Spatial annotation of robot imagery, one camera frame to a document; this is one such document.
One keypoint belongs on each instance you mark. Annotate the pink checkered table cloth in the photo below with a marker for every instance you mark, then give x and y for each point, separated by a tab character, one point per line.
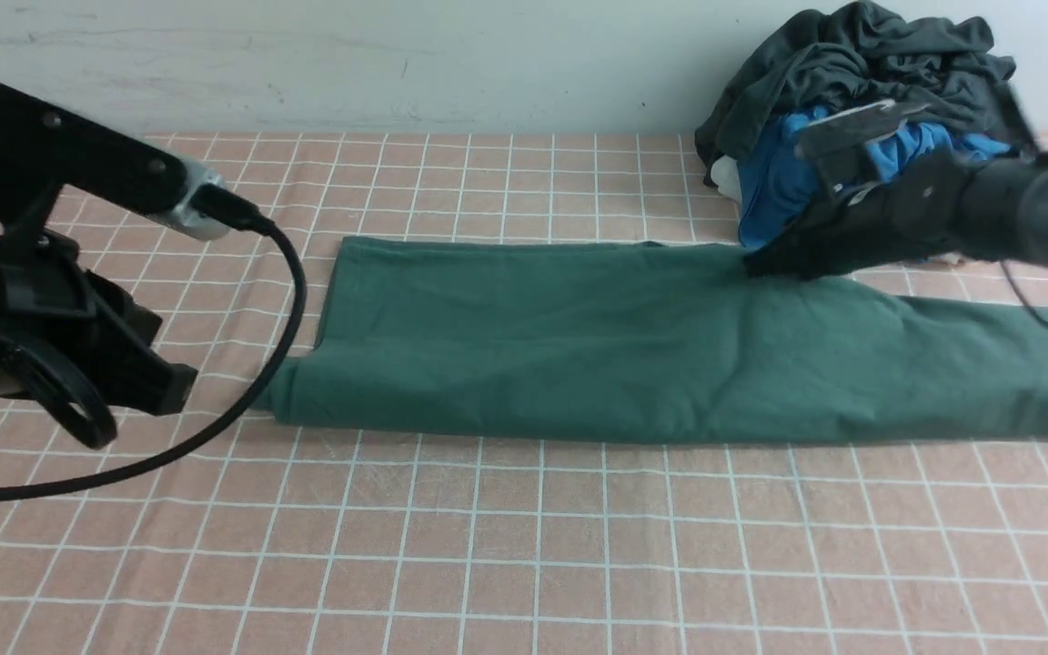
274	540

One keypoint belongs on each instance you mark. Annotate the dark grey crumpled garment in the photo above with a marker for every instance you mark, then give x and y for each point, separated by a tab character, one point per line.
859	54

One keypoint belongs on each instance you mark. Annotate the green long-sleeve top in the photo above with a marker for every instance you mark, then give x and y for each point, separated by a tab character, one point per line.
649	344

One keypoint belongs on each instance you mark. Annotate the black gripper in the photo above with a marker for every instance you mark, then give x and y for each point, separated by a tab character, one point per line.
101	340
861	221

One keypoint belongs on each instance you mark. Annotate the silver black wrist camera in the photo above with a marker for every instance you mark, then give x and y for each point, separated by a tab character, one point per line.
837	145
44	148

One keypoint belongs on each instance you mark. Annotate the blue crumpled garment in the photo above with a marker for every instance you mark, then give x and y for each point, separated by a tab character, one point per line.
776	185

